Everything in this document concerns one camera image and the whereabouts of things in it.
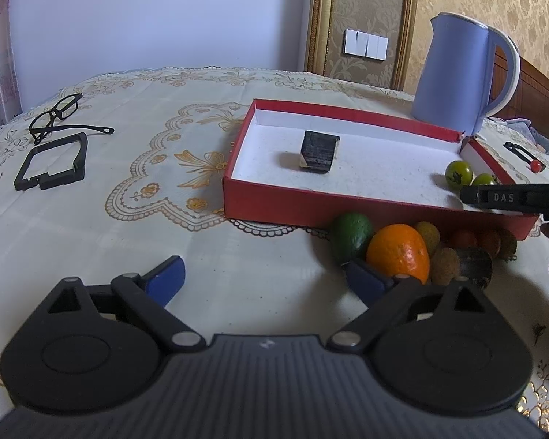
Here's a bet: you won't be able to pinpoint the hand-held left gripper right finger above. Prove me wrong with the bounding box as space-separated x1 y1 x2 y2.
327 258 486 356

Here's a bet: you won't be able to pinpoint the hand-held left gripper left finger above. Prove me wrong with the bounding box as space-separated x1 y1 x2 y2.
48 256 207 354

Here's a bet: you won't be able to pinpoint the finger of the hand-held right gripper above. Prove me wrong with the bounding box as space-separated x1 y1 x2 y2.
460 184 549 220

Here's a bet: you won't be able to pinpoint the brown kiwi back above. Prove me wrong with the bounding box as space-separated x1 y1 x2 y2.
414 221 441 257

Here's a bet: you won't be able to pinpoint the brown kiwi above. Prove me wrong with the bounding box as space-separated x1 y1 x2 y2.
430 247 461 285
414 221 441 257

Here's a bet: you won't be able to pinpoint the red cardboard box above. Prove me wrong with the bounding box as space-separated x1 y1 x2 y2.
223 98 541 241

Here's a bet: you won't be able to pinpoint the orange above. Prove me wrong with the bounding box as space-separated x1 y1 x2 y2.
366 224 431 284

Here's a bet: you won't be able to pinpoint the brown round fruit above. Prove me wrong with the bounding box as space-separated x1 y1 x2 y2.
498 229 519 262

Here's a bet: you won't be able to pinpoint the green avocado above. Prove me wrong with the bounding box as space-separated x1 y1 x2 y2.
330 213 374 264

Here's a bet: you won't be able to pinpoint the grey cloth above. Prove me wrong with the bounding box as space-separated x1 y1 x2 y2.
505 119 549 158

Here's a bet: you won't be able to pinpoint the dark passion fruit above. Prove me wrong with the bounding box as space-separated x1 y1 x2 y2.
455 247 493 291

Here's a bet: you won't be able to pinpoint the wooden bed headboard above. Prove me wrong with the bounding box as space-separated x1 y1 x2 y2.
494 48 549 149

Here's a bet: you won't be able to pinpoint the blue electric kettle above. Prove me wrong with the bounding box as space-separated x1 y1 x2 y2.
411 12 521 135

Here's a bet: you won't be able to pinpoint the black eggplant piece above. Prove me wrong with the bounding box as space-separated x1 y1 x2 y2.
297 130 339 173

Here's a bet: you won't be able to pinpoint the black eyeglasses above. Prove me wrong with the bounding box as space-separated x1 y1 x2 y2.
28 93 115 146

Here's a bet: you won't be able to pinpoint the black plastic frame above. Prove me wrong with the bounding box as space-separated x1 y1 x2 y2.
503 142 534 164
15 132 89 191

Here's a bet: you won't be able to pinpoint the white wall switch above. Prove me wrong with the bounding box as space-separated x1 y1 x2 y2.
343 29 389 60

